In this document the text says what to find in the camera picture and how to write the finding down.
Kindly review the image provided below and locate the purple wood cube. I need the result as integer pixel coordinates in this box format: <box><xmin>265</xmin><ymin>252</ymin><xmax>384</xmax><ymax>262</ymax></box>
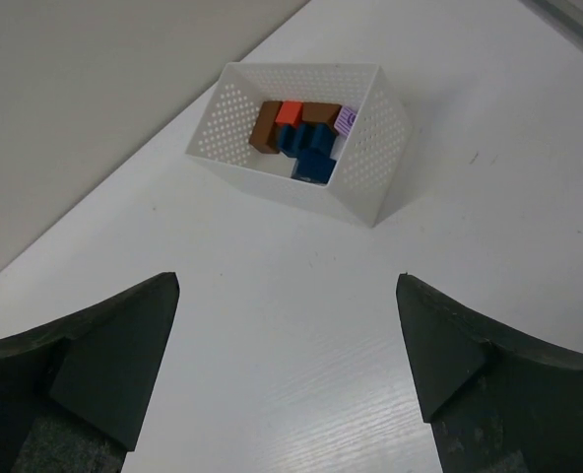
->
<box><xmin>334</xmin><ymin>105</ymin><xmax>356</xmax><ymax>137</ymax></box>

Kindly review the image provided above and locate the brown arch wood block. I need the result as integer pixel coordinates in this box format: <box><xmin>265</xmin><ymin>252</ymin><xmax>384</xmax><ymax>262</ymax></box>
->
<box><xmin>248</xmin><ymin>101</ymin><xmax>283</xmax><ymax>154</ymax></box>

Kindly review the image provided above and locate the orange-red wood cube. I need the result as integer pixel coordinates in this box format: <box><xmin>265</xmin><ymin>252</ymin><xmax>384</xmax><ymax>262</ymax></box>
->
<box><xmin>276</xmin><ymin>101</ymin><xmax>303</xmax><ymax>128</ymax></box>

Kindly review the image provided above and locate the brown rectangular wood block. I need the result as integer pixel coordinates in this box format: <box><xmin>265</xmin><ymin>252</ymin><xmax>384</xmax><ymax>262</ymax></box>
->
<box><xmin>301</xmin><ymin>101</ymin><xmax>342</xmax><ymax>128</ymax></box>

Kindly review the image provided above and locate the blue notched wood block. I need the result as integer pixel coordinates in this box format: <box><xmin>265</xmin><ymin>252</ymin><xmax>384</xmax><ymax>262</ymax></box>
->
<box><xmin>278</xmin><ymin>123</ymin><xmax>336</xmax><ymax>158</ymax></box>

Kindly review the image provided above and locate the blue triangular wood block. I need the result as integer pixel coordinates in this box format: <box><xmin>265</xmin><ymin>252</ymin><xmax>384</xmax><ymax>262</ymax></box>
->
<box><xmin>291</xmin><ymin>149</ymin><xmax>336</xmax><ymax>185</ymax></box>

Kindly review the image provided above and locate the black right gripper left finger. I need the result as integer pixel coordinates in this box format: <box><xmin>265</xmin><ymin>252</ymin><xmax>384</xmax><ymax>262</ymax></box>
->
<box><xmin>0</xmin><ymin>272</ymin><xmax>180</xmax><ymax>472</ymax></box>

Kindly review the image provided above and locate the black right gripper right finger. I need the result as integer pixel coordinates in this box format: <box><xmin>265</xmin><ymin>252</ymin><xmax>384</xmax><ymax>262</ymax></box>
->
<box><xmin>396</xmin><ymin>274</ymin><xmax>583</xmax><ymax>472</ymax></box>

